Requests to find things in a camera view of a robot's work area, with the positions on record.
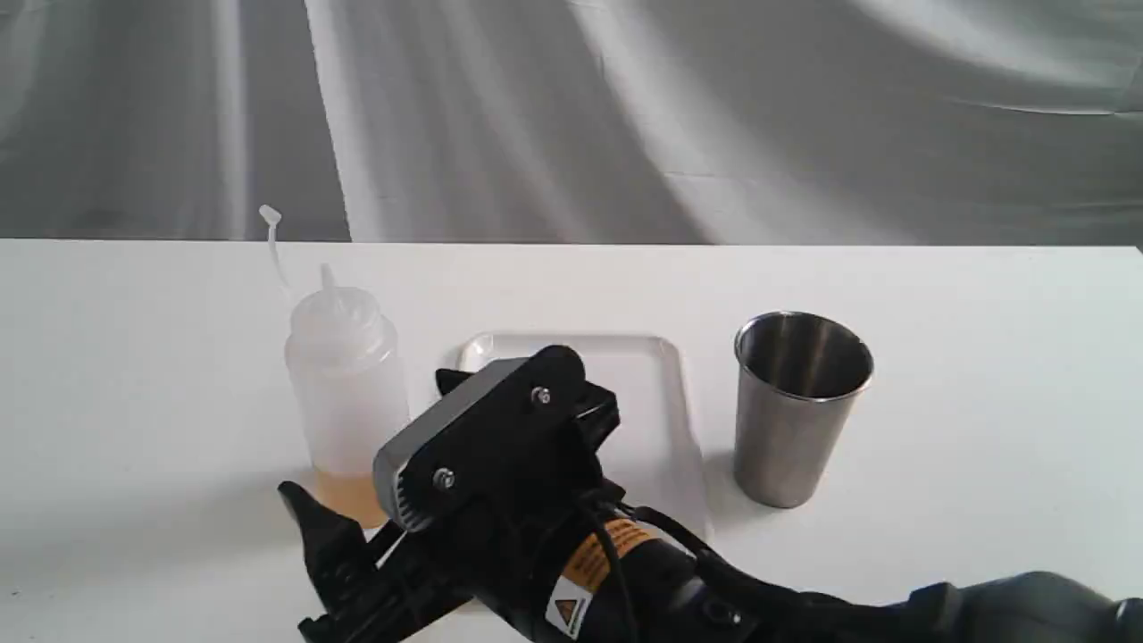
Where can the grey backdrop cloth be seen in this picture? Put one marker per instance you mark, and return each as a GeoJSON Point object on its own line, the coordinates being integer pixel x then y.
{"type": "Point", "coordinates": [957, 123]}

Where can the stainless steel cup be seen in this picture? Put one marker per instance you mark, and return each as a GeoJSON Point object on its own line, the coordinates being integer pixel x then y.
{"type": "Point", "coordinates": [799, 375]}

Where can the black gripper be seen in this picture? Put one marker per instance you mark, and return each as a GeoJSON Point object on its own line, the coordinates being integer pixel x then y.
{"type": "Point", "coordinates": [388, 587]}

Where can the white plastic tray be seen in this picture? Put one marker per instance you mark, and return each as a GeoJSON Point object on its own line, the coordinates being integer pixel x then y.
{"type": "Point", "coordinates": [654, 454]}

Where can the translucent squeeze bottle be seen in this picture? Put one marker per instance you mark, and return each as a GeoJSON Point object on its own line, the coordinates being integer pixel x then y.
{"type": "Point", "coordinates": [348, 381]}

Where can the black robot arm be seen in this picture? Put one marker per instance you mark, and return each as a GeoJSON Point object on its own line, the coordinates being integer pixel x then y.
{"type": "Point", "coordinates": [641, 577]}

